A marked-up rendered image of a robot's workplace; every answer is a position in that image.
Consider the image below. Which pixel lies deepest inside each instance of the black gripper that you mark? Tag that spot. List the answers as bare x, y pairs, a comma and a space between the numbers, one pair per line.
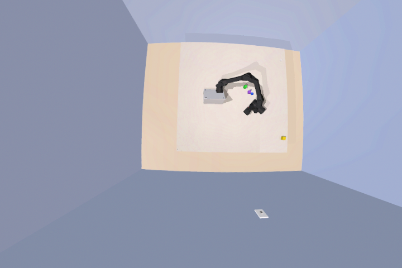
248, 110

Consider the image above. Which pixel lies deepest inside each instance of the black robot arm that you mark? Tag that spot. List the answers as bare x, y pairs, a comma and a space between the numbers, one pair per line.
257, 106

